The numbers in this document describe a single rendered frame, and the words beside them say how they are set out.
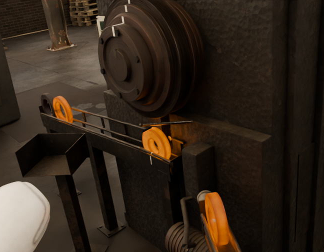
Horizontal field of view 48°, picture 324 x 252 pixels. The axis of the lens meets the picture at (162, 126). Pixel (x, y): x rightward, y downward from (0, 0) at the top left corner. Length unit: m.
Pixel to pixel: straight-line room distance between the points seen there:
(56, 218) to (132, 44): 1.57
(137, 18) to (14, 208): 0.86
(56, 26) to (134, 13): 7.12
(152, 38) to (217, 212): 0.60
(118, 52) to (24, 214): 0.83
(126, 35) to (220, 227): 0.68
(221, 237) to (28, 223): 0.64
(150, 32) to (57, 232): 1.54
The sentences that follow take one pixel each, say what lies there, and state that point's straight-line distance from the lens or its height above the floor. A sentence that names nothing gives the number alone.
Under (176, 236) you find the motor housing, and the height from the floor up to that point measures 0.52.
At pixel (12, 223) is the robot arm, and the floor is 1.11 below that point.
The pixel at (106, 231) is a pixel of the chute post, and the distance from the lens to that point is 2.29.
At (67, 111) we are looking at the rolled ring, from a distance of 2.19.
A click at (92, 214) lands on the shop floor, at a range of 2.47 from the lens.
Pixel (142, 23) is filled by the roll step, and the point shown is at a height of 1.26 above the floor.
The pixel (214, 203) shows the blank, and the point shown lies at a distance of 1.09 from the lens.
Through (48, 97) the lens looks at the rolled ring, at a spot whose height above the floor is 0.75.
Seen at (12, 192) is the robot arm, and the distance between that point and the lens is 0.61.
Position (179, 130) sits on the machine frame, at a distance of 1.48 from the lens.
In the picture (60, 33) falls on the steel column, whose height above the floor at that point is 0.32.
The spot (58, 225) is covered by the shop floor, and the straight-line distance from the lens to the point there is 2.48.
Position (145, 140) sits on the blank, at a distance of 1.56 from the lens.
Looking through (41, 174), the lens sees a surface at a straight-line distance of 1.82.
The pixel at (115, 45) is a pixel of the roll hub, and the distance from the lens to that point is 1.35.
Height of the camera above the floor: 1.43
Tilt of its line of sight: 24 degrees down
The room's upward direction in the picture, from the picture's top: 7 degrees counter-clockwise
